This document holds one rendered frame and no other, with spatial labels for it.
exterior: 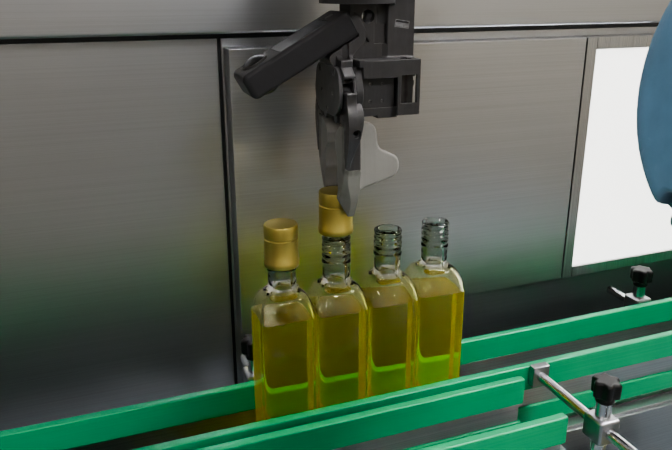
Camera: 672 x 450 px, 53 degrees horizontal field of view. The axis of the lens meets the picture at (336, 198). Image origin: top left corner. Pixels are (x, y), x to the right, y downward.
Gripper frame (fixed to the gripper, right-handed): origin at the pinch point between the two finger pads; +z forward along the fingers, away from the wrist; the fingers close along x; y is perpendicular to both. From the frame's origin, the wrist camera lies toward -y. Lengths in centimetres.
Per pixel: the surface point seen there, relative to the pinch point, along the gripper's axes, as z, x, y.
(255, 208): 4.3, 12.1, -5.6
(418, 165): 1.1, 12.5, 15.3
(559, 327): 22.3, 4.1, 32.3
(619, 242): 16, 13, 49
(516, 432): 21.9, -13.1, 14.3
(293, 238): 3.2, -1.4, -4.9
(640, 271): 17.3, 6.0, 46.4
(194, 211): 4.8, 15.0, -12.2
